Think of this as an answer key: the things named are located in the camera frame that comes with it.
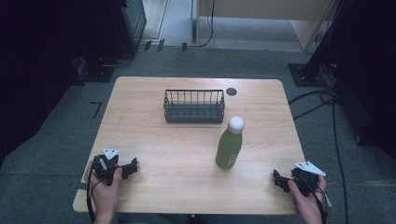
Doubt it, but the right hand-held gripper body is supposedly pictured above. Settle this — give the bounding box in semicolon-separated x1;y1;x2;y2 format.
290;160;327;198

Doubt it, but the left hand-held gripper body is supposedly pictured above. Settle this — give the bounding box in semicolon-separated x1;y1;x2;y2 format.
92;147;121;187

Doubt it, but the green bottle with white cap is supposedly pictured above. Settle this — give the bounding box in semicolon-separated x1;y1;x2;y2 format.
215;116;246;170

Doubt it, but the dark grey wire basket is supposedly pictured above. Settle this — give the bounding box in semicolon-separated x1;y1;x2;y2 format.
163;89;226;124

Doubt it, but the person's right hand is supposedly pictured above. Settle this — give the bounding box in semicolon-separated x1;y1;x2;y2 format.
287;175;328;218

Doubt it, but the person's left hand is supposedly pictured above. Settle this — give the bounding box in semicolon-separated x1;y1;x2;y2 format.
89;160;123;217

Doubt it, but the black metal stand with base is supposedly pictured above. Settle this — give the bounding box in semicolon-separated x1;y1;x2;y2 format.
287;0;356;88

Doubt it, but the black cabinet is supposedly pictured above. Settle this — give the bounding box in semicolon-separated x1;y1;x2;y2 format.
74;0;148;84

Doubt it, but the light wooden furniture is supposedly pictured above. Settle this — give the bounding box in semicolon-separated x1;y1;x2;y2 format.
195;0;340;52

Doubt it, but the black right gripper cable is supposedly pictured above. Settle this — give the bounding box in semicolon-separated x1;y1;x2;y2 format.
298;175;332;224

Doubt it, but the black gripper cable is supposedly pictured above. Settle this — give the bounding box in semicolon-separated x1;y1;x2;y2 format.
298;175;332;224
86;167;105;224

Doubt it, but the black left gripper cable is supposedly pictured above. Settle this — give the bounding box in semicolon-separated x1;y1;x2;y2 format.
86;167;105;224

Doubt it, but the black floor cable bundle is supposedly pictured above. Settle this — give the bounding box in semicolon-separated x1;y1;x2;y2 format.
288;55;350;224

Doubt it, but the black hanging cable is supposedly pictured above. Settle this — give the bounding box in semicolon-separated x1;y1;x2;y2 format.
196;0;217;49

